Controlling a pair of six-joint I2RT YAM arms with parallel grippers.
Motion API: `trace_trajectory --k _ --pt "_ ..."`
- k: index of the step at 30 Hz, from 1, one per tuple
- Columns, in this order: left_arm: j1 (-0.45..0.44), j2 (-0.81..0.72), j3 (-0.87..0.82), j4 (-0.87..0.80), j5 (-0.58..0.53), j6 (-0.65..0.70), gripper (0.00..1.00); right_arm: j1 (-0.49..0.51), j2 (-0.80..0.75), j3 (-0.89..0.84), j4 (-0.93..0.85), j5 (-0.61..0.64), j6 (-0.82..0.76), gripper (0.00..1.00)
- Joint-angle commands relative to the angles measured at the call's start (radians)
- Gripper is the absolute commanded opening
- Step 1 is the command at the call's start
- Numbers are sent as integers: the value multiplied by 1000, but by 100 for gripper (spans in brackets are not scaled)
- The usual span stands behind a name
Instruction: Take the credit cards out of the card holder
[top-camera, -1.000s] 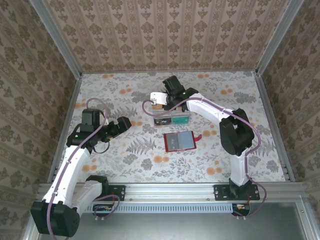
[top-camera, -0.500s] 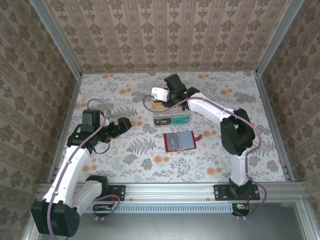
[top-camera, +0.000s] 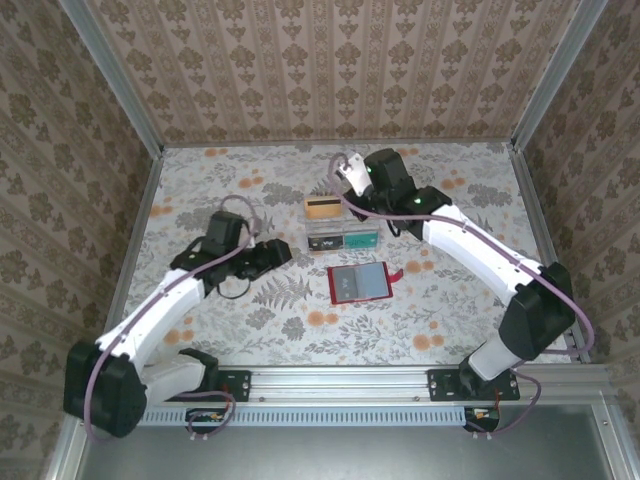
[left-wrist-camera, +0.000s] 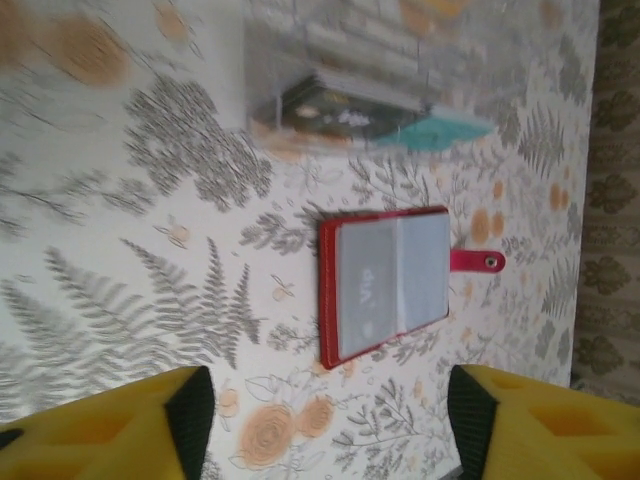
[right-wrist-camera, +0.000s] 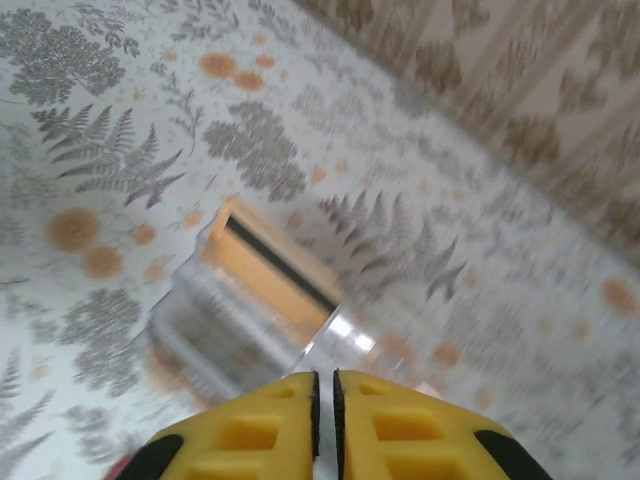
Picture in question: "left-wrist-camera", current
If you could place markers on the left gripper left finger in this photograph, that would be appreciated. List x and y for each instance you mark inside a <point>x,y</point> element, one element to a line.
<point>100,445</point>

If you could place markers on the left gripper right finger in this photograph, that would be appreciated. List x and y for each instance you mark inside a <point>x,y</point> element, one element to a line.
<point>550,440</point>

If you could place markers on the red card holder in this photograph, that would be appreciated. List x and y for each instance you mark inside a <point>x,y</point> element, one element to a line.
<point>327,300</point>

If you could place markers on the grey VIP card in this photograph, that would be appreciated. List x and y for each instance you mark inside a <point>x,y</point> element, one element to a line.
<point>365,270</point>

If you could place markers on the teal card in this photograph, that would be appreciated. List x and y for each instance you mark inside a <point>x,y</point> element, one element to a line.
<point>440,135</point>

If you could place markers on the black card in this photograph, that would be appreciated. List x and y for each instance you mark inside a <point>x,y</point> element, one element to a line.
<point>340,115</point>

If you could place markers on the clear acrylic card organizer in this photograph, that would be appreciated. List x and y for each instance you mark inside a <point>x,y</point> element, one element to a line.
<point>350,50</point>

